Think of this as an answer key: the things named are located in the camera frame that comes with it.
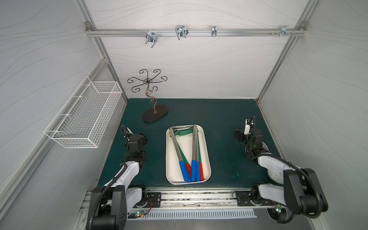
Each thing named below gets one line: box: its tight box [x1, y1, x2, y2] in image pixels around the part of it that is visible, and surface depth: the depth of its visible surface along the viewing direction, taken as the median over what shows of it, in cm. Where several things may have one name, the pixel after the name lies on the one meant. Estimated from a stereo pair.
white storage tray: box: [165, 125, 212, 186], surface depth 89 cm
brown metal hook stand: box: [126, 69, 169, 123], surface depth 95 cm
